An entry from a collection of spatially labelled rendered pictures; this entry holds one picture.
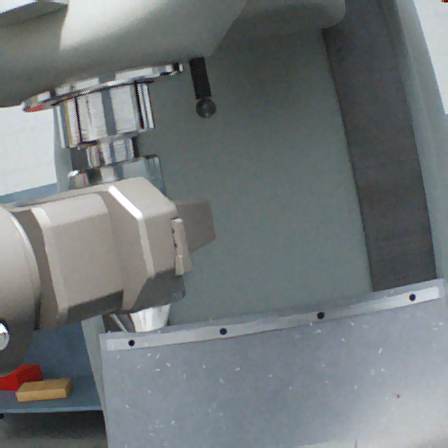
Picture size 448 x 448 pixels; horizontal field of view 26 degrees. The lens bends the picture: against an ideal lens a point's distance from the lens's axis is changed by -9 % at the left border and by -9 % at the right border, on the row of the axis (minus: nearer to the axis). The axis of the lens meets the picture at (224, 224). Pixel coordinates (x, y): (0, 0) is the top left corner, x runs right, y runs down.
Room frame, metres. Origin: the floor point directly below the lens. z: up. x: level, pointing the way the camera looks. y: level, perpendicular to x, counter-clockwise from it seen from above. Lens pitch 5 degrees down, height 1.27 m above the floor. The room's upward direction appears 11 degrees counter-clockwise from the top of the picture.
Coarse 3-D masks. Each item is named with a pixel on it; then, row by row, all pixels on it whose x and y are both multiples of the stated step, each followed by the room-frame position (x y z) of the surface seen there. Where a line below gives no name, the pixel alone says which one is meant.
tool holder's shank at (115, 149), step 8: (120, 136) 0.48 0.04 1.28; (128, 136) 0.48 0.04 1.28; (88, 144) 0.48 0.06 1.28; (96, 144) 0.47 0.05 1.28; (104, 144) 0.48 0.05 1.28; (112, 144) 0.48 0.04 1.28; (120, 144) 0.48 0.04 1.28; (128, 144) 0.48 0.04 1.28; (88, 152) 0.48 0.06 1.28; (96, 152) 0.48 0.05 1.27; (104, 152) 0.48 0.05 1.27; (112, 152) 0.48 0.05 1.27; (120, 152) 0.48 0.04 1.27; (128, 152) 0.48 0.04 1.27; (96, 160) 0.48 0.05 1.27; (104, 160) 0.48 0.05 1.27; (112, 160) 0.48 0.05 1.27; (120, 160) 0.48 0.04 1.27
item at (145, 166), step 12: (144, 156) 0.48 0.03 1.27; (156, 156) 0.48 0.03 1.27; (96, 168) 0.47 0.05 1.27; (108, 168) 0.47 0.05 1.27; (120, 168) 0.47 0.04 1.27; (132, 168) 0.47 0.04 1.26; (144, 168) 0.47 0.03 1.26; (156, 168) 0.48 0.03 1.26; (72, 180) 0.48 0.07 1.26; (84, 180) 0.47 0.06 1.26; (96, 180) 0.47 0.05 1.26; (108, 180) 0.47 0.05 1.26; (120, 180) 0.47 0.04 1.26
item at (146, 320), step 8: (144, 312) 0.47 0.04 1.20; (152, 312) 0.48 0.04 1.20; (160, 312) 0.48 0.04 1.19; (168, 312) 0.49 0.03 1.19; (120, 320) 0.48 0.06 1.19; (128, 320) 0.48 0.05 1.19; (136, 320) 0.48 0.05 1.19; (144, 320) 0.48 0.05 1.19; (152, 320) 0.48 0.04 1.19; (160, 320) 0.48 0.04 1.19; (128, 328) 0.48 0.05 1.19; (136, 328) 0.48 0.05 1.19; (144, 328) 0.48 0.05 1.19; (152, 328) 0.48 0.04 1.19
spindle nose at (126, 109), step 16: (80, 96) 0.47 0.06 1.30; (96, 96) 0.47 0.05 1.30; (112, 96) 0.47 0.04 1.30; (128, 96) 0.47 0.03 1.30; (144, 96) 0.48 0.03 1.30; (64, 112) 0.47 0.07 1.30; (80, 112) 0.47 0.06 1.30; (96, 112) 0.47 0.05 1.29; (112, 112) 0.47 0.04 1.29; (128, 112) 0.47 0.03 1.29; (144, 112) 0.48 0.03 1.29; (64, 128) 0.48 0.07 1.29; (80, 128) 0.47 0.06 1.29; (96, 128) 0.47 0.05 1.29; (112, 128) 0.47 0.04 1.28; (128, 128) 0.47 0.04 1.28; (144, 128) 0.48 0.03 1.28; (64, 144) 0.48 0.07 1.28; (80, 144) 0.47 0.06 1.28
